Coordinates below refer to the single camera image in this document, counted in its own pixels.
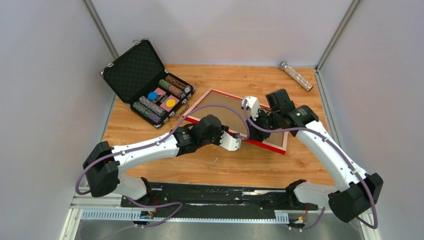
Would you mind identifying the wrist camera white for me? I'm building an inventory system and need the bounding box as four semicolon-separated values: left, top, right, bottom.
219;131;242;152
241;96;261;121

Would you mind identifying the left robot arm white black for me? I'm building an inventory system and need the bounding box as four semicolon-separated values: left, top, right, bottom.
82;115;241;207

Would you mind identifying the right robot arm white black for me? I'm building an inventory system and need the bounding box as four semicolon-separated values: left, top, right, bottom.
241;88;384;229

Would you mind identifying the pink card box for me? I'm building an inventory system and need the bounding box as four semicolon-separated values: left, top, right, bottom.
153;87;180;112

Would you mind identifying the dark green chip roll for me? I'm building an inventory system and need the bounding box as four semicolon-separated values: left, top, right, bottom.
158;79;186;99

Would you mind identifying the glitter-filled clear tube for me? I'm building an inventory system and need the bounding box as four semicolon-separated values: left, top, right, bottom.
279;61;314;92

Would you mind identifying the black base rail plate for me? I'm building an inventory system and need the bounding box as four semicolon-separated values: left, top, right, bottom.
138;182;318;220

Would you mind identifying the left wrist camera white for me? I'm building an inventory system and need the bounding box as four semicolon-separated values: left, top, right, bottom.
219;131;242;152

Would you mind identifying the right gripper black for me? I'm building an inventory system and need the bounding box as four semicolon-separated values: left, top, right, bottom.
245;107;281;142

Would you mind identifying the green poker chip roll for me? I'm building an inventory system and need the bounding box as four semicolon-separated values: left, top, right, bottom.
132;102;161;124

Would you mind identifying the pink wooden picture frame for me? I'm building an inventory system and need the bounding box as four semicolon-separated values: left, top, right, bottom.
182;88;290;156

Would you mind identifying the blue round chip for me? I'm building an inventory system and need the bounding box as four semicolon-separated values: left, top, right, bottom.
147;91;159;101

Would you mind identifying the brown poker chip roll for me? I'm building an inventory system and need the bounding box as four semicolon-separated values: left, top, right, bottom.
165;75;192;93

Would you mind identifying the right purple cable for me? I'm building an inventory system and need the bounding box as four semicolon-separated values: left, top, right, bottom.
241;99;379;232

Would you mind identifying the yellow round chip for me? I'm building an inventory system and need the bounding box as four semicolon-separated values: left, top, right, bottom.
165;99;177;108

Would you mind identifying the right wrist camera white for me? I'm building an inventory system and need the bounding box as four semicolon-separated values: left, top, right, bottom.
241;96;261;121

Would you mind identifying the aluminium frame rail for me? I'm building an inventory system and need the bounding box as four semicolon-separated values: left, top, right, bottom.
59;186;382;240

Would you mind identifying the black foam-lined case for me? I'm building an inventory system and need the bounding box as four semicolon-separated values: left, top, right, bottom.
100;38;196;128

